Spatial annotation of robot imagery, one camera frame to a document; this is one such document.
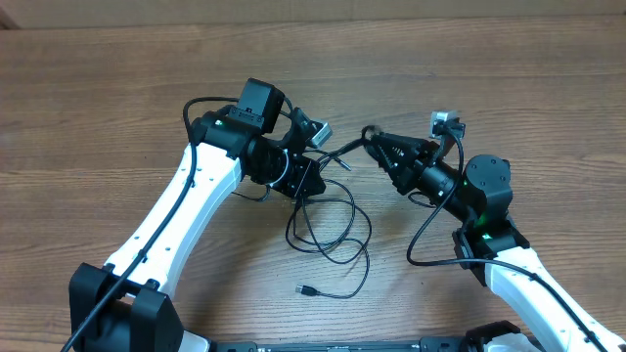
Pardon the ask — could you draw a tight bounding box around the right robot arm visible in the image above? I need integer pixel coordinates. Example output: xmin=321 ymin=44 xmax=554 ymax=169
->
xmin=363 ymin=131 xmax=625 ymax=351

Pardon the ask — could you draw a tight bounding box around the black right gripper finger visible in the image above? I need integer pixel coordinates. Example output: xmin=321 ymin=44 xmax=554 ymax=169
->
xmin=366 ymin=144 xmax=415 ymax=182
xmin=365 ymin=131 xmax=428 ymax=155

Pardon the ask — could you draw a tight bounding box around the black USB cable short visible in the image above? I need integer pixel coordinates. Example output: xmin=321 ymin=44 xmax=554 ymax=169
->
xmin=286 ymin=149 xmax=362 ymax=264

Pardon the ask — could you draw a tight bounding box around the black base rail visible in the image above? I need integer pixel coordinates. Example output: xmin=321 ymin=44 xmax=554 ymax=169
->
xmin=209 ymin=320 xmax=544 ymax=352

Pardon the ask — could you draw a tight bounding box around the black USB cable long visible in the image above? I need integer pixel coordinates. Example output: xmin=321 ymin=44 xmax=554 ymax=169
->
xmin=285 ymin=124 xmax=387 ymax=300

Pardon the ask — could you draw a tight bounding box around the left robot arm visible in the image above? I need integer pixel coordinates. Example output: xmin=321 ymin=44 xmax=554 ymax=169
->
xmin=64 ymin=78 xmax=332 ymax=352

